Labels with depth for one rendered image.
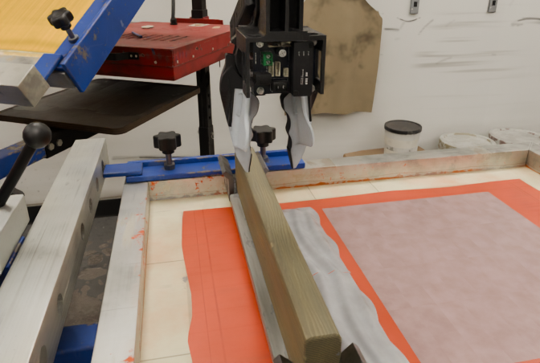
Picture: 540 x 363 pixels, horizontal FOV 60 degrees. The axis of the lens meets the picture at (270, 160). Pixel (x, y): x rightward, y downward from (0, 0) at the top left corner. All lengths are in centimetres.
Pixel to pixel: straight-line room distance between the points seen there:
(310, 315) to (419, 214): 42
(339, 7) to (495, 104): 123
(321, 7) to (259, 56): 212
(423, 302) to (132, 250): 35
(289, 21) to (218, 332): 33
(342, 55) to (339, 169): 179
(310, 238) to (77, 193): 32
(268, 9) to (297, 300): 24
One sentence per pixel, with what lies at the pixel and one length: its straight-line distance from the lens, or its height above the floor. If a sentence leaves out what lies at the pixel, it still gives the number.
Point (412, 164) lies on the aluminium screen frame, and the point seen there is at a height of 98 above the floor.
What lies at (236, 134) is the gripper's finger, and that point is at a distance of 48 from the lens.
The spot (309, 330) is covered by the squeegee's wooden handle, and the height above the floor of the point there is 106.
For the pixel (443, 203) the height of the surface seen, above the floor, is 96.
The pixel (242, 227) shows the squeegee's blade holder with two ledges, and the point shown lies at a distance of 63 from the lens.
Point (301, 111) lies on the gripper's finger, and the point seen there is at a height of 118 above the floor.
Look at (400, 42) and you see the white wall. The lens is 279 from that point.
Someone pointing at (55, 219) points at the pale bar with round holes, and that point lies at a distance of 61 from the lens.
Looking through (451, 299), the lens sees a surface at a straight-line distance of 61.
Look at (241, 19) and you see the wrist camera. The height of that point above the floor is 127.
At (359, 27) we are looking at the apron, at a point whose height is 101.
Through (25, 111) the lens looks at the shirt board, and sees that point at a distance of 144.
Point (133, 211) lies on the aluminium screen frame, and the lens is 70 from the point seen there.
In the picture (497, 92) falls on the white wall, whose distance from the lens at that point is 321.
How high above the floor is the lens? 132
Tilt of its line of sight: 23 degrees down
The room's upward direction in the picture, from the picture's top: straight up
